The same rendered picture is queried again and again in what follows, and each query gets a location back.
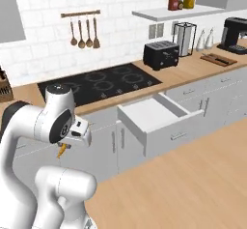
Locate black coffee machine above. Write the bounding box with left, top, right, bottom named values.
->
left=216, top=16, right=247, bottom=55

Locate narrow grey cupboard door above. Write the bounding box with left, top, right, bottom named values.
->
left=116, top=120, right=147, bottom=175

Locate white shaker bottle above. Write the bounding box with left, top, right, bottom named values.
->
left=195, top=29, right=206, bottom=52
left=205, top=27, right=215, bottom=50

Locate wide cupboard door handle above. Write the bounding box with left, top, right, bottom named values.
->
left=111, top=129, right=117, bottom=155

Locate small orange yellow object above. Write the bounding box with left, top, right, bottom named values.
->
left=56, top=143, right=70, bottom=159

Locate yellow jar with green lid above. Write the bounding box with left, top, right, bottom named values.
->
left=182, top=0, right=196, bottom=10

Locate wooden hanging ladle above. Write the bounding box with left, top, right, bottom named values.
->
left=77, top=18, right=87, bottom=50

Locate black toaster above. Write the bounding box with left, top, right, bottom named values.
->
left=143, top=40, right=180, bottom=72

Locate wide grey cupboard door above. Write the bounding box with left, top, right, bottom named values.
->
left=60, top=123, right=119, bottom=185

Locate grey wall outlet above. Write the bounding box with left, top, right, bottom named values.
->
left=148, top=23, right=157, bottom=41
left=156, top=22, right=165, bottom=38

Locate wooden hanging spatula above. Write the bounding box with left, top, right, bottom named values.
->
left=92, top=16, right=101, bottom=50

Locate narrow cupboard door handle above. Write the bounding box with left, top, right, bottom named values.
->
left=120, top=128, right=126, bottom=151

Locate small wooden hanging spoon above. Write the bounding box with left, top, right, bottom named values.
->
left=69, top=17, right=79, bottom=46

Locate wooden cutting board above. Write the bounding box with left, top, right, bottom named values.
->
left=200, top=52, right=238, bottom=68

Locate white paper towel roll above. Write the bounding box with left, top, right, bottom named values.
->
left=178, top=25, right=193, bottom=57

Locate wooden knife block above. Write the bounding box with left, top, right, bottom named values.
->
left=0, top=66, right=14, bottom=103

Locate black hob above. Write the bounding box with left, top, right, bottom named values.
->
left=37, top=62, right=163, bottom=108

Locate black wire paper towel stand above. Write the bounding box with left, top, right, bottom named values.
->
left=172, top=21, right=198, bottom=58

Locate grey drawer front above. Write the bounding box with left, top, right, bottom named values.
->
left=76, top=105, right=119, bottom=131
left=164, top=78, right=207, bottom=104
left=205, top=67, right=247, bottom=92

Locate open drawer handle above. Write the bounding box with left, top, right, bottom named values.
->
left=170, top=130, right=188, bottom=141

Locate white wall shelf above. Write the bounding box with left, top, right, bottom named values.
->
left=131, top=4, right=227, bottom=23

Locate red jar with black lid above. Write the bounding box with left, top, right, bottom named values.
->
left=167, top=0, right=180, bottom=12

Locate open white drawer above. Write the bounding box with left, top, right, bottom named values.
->
left=116, top=92, right=206, bottom=158

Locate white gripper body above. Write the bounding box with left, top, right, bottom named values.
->
left=65, top=129, right=93, bottom=149

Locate wooden utensil rail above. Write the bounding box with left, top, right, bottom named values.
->
left=60, top=9, right=101, bottom=19

